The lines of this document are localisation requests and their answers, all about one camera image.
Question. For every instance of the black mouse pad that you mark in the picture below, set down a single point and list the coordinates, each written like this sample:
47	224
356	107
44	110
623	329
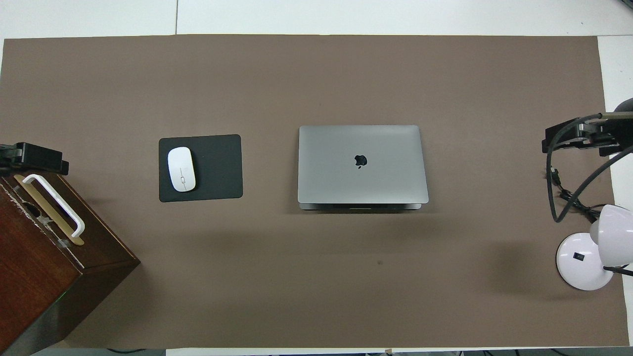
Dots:
217	168

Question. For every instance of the brown table mat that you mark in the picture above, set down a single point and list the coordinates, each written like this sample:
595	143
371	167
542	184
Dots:
346	74

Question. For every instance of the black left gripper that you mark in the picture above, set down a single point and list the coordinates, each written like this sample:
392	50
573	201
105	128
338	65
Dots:
8	157

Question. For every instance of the dark brown wooden box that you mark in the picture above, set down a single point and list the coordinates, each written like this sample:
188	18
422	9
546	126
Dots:
29	277

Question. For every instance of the grey aluminium laptop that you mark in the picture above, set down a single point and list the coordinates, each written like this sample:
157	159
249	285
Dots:
341	173

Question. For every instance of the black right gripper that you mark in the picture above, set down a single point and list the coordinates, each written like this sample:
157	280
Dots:
601	133

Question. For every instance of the white computer mouse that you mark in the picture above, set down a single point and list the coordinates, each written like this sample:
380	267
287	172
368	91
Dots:
181	168

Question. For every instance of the white desk lamp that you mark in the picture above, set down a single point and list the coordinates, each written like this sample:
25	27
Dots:
578	262

